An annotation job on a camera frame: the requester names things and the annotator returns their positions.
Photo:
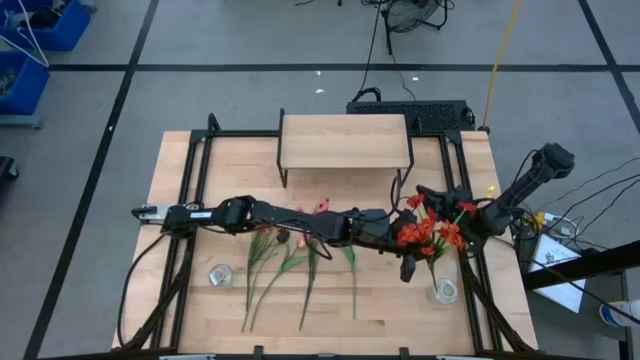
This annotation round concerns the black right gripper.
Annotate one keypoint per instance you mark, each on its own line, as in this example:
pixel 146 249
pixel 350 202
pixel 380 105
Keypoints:
pixel 452 202

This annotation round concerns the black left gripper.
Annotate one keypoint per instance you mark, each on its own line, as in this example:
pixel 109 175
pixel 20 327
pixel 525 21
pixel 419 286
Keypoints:
pixel 375 227

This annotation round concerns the clear cut-glass vase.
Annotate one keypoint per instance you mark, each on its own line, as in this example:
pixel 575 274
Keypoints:
pixel 221 275
pixel 445 292

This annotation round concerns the white artificial tulip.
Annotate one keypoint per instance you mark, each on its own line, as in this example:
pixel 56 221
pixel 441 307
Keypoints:
pixel 351 256

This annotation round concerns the pink artificial blossom spray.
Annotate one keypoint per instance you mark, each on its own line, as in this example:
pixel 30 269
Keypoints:
pixel 311 280

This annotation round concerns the pink artificial tulip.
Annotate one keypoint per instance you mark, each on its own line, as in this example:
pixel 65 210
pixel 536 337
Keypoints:
pixel 301 242

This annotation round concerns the dark artificial tulip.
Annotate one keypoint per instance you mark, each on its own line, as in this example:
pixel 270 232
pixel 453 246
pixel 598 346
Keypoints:
pixel 283 236

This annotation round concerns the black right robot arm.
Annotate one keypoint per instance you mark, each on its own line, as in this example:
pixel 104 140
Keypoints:
pixel 530 182

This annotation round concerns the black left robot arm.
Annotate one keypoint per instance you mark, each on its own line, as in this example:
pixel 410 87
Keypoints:
pixel 280 215

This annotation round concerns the wooden shelf with black legs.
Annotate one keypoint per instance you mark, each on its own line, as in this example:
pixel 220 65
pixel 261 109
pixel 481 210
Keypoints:
pixel 345 142

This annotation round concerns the yellow tag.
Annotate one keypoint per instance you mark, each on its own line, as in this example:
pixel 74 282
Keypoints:
pixel 491 190

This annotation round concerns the black perforated case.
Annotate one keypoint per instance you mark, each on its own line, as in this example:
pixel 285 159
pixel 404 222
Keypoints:
pixel 435 116

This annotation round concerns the black table clamp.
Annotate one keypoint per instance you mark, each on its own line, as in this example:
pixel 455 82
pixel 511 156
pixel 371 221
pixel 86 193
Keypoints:
pixel 404 351
pixel 258 350

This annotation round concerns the white power strip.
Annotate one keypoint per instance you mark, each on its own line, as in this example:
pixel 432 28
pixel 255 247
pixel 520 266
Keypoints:
pixel 562 225

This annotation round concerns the white printed box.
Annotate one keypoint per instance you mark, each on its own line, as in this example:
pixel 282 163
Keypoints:
pixel 567 299

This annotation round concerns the black floor fan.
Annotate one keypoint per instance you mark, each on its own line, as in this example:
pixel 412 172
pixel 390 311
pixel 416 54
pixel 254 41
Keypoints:
pixel 410 17

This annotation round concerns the black beam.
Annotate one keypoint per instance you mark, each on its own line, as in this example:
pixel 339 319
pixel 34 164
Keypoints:
pixel 600 261

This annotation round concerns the blue white bottle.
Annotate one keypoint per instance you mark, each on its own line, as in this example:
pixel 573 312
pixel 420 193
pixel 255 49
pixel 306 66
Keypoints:
pixel 620 314

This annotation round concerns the blue plastic bin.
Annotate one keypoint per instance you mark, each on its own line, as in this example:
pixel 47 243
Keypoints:
pixel 50 30
pixel 25 85

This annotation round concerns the grey bin platform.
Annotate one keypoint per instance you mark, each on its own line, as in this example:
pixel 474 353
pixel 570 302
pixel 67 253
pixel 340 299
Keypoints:
pixel 20 121

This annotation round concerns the black aluminium table frame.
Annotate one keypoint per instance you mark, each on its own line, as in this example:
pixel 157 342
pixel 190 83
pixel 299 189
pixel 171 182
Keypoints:
pixel 240 133

